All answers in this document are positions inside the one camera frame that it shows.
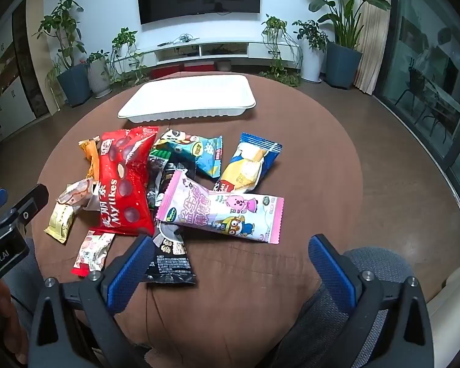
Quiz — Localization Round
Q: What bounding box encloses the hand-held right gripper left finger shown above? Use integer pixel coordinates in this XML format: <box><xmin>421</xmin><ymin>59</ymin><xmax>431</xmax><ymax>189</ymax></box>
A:
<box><xmin>29</xmin><ymin>234</ymin><xmax>154</xmax><ymax>368</ymax></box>

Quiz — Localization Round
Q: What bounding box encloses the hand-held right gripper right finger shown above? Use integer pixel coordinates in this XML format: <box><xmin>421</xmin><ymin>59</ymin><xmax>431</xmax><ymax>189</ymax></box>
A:
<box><xmin>308</xmin><ymin>234</ymin><xmax>435</xmax><ymax>368</ymax></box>

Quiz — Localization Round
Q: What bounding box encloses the small gold packet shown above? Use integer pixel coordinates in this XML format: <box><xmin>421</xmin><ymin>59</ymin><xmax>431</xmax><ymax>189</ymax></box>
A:
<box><xmin>44</xmin><ymin>203</ymin><xmax>77</xmax><ymax>244</ymax></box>

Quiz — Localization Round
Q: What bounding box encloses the small red white packet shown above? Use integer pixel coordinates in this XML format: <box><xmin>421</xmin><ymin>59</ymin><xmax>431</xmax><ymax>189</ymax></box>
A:
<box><xmin>71</xmin><ymin>230</ymin><xmax>116</xmax><ymax>278</ymax></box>

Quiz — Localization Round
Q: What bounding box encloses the long black snack packet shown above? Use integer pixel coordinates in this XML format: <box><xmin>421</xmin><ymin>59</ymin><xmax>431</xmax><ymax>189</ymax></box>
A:
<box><xmin>144</xmin><ymin>163</ymin><xmax>197</xmax><ymax>285</ymax></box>

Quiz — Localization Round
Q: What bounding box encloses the white packet orange print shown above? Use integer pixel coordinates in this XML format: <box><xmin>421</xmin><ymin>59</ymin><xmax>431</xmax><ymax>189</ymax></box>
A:
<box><xmin>57</xmin><ymin>178</ymin><xmax>100</xmax><ymax>212</ymax></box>

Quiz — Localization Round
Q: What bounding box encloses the orange snack packet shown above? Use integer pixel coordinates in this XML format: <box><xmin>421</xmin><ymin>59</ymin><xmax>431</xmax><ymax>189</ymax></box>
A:
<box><xmin>79</xmin><ymin>136</ymin><xmax>101</xmax><ymax>182</ymax></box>

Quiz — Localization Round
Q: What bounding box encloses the red snack bag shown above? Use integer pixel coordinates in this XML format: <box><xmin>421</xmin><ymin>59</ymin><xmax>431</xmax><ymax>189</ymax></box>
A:
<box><xmin>98</xmin><ymin>126</ymin><xmax>159</xmax><ymax>236</ymax></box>

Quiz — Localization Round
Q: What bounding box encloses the small green edged packet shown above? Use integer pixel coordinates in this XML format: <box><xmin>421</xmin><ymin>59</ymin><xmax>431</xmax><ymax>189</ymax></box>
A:
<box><xmin>146</xmin><ymin>149</ymin><xmax>177</xmax><ymax>209</ymax></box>

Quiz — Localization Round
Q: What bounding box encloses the pink cartoon snack packet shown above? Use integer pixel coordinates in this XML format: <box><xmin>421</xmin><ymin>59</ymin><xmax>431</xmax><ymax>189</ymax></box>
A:
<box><xmin>156</xmin><ymin>169</ymin><xmax>285</xmax><ymax>244</ymax></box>

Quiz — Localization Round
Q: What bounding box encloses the blue yellow cake packet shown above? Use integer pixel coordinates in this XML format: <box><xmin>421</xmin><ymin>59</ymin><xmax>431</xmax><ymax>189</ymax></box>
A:
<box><xmin>214</xmin><ymin>132</ymin><xmax>283</xmax><ymax>194</ymax></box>

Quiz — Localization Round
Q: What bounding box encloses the teal cartoon snack packet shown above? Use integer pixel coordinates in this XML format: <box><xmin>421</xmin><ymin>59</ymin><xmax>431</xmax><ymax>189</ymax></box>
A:
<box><xmin>153</xmin><ymin>128</ymin><xmax>223</xmax><ymax>179</ymax></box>

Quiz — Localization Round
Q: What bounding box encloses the white plastic tray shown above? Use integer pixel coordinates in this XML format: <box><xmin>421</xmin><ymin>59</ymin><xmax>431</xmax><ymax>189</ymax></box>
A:
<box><xmin>117</xmin><ymin>75</ymin><xmax>257</xmax><ymax>123</ymax></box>

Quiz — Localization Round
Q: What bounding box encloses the person's left hand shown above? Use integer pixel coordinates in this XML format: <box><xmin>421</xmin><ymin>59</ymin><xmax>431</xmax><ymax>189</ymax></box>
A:
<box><xmin>0</xmin><ymin>280</ymin><xmax>28</xmax><ymax>366</ymax></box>

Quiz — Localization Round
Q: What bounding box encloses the person's left leg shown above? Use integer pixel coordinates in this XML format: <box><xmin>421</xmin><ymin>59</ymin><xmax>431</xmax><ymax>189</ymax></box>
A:
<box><xmin>8</xmin><ymin>238</ymin><xmax>46</xmax><ymax>317</ymax></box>

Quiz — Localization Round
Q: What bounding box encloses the person's leg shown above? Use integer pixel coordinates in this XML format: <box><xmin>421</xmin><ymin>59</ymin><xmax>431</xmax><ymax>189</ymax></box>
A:
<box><xmin>8</xmin><ymin>238</ymin><xmax>46</xmax><ymax>317</ymax></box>
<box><xmin>280</xmin><ymin>248</ymin><xmax>416</xmax><ymax>368</ymax></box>

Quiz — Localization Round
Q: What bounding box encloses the person's right leg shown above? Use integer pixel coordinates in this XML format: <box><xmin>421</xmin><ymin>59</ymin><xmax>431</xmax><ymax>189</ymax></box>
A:
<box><xmin>280</xmin><ymin>248</ymin><xmax>416</xmax><ymax>368</ymax></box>

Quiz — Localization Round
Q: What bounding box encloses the wooden glass front cabinet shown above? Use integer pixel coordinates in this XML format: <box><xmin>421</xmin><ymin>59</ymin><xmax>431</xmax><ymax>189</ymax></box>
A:
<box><xmin>0</xmin><ymin>0</ymin><xmax>51</xmax><ymax>144</ymax></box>

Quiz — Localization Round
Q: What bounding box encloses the cream sofa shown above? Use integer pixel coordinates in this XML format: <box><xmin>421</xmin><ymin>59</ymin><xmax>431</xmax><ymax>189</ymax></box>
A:
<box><xmin>425</xmin><ymin>263</ymin><xmax>460</xmax><ymax>355</ymax></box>

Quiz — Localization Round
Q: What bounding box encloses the leafy tree plant blue pot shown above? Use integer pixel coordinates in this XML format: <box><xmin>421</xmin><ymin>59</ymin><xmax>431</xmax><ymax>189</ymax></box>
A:
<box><xmin>34</xmin><ymin>0</ymin><xmax>93</xmax><ymax>108</ymax></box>

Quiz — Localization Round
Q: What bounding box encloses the small plant white pot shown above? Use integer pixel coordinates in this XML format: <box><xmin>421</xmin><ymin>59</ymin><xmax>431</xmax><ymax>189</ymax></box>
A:
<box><xmin>85</xmin><ymin>50</ymin><xmax>113</xmax><ymax>99</ymax></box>

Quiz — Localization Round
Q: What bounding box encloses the trailing vine plant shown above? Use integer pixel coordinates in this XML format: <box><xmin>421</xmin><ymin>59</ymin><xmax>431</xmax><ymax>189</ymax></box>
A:
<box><xmin>260</xmin><ymin>13</ymin><xmax>304</xmax><ymax>87</ymax></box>
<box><xmin>110</xmin><ymin>27</ymin><xmax>151</xmax><ymax>85</ymax></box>

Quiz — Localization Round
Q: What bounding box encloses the red storage box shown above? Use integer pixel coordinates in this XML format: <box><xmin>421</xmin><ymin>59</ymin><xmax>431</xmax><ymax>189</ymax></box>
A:
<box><xmin>151</xmin><ymin>65</ymin><xmax>185</xmax><ymax>79</ymax></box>

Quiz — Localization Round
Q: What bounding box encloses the broad leaf plant blue pot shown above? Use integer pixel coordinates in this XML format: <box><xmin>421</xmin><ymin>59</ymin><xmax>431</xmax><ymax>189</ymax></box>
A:
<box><xmin>290</xmin><ymin>0</ymin><xmax>392</xmax><ymax>90</ymax></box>

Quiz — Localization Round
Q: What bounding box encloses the bushy plant tall white pot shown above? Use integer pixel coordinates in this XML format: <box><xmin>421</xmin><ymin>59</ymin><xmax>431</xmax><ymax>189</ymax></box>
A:
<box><xmin>292</xmin><ymin>19</ymin><xmax>329</xmax><ymax>83</ymax></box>

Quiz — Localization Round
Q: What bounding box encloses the beige curtain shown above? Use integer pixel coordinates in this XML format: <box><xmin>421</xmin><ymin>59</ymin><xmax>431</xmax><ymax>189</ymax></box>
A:
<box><xmin>354</xmin><ymin>0</ymin><xmax>392</xmax><ymax>95</ymax></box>

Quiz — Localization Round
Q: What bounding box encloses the white television cabinet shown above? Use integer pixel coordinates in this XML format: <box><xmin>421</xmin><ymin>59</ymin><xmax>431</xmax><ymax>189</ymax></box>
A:
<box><xmin>113</xmin><ymin>38</ymin><xmax>303</xmax><ymax>71</ymax></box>

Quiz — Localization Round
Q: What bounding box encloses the glass sliding door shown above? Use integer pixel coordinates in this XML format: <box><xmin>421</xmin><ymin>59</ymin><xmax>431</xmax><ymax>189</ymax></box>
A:
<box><xmin>375</xmin><ymin>0</ymin><xmax>460</xmax><ymax>185</ymax></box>

